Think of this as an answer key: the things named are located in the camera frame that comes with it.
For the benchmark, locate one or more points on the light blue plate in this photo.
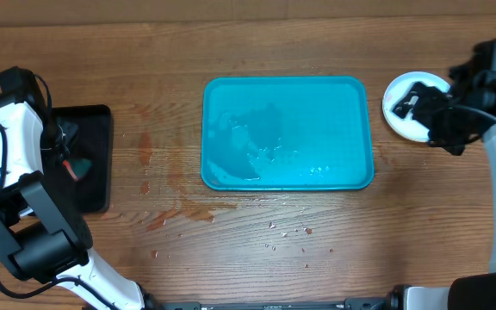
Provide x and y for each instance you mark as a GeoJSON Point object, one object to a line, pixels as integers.
{"type": "Point", "coordinates": [399, 98]}

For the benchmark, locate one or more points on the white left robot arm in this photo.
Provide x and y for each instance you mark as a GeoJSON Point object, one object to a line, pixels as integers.
{"type": "Point", "coordinates": [44, 240]}

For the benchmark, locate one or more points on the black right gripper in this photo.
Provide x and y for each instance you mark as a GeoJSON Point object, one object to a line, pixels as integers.
{"type": "Point", "coordinates": [426, 103]}

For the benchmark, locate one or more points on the teal plastic serving tray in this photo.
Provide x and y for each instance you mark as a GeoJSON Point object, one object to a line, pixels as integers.
{"type": "Point", "coordinates": [286, 134]}

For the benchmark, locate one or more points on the black rectangular water tray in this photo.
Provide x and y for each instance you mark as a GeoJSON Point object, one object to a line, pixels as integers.
{"type": "Point", "coordinates": [94, 142]}

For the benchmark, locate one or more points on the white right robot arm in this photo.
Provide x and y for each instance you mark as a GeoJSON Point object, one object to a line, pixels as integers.
{"type": "Point", "coordinates": [472, 292]}

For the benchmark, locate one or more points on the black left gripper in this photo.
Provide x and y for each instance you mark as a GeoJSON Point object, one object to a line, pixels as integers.
{"type": "Point", "coordinates": [58, 155]}

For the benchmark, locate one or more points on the green and pink sponge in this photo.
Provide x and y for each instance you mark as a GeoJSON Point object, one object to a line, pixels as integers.
{"type": "Point", "coordinates": [78, 168]}

